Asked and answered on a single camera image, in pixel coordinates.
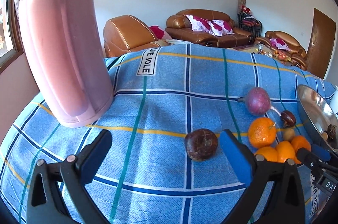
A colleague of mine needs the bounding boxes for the large orange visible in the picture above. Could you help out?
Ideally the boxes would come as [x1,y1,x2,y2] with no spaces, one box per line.
[275,141,296,163]

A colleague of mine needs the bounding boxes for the small orange tangerine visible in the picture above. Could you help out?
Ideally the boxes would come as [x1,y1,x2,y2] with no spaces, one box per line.
[255,146,278,162]

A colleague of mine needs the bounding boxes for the small yellow-green fruit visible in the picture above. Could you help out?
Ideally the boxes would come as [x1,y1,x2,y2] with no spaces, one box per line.
[282,128,296,142]

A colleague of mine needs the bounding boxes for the dark brown mangosteen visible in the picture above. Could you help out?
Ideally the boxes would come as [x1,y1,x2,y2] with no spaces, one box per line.
[280,110,296,128]

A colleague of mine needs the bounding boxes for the orange tangerine with stem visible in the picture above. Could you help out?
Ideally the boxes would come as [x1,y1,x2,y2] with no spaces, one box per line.
[248,117,277,148]

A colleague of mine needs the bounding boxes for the purple passion fruit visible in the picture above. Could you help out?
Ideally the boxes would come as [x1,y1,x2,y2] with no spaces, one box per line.
[237,87,281,116]

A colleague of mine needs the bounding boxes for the stainless steel plate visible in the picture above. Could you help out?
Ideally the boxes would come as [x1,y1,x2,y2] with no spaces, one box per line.
[297,84,337,154]

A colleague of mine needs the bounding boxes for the blue plaid table cloth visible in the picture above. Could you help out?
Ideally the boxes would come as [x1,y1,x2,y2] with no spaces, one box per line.
[1,44,335,223]

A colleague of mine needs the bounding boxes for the brown leather armchair far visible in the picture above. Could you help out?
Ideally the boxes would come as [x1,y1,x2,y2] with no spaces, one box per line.
[254,31,307,71]

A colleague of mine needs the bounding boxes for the brown leather armchair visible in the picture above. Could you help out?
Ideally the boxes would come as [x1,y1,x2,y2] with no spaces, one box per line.
[103,15,170,57]
[254,31,307,71]

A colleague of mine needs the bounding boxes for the red flower cushion far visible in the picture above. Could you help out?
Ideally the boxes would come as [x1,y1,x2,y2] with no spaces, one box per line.
[269,38,290,51]

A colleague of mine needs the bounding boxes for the red flower cushion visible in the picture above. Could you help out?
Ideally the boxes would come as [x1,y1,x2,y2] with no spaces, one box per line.
[150,25,172,40]
[269,38,290,51]

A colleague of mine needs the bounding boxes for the brown wooden door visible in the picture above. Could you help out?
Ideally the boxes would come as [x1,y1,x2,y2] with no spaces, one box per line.
[306,8,336,79]

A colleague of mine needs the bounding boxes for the wooden coffee table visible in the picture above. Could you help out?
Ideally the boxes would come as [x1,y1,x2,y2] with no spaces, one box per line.
[229,44,287,61]

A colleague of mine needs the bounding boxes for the stacked dark chairs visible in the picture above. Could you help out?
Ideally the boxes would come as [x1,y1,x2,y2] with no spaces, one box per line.
[237,0,262,38]

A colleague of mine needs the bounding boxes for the brown leather three-seat sofa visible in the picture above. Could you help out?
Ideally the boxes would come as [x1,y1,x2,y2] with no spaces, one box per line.
[166,9,254,48]

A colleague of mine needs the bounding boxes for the brown leather armchair near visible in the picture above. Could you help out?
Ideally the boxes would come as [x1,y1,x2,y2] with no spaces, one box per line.
[103,15,170,57]

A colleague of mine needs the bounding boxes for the red flower cushion near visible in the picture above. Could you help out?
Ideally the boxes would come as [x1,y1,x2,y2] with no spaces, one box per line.
[150,25,172,40]

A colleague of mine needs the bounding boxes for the pink plastic kettle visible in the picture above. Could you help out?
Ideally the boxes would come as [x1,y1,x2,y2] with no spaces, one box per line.
[18,0,113,128]

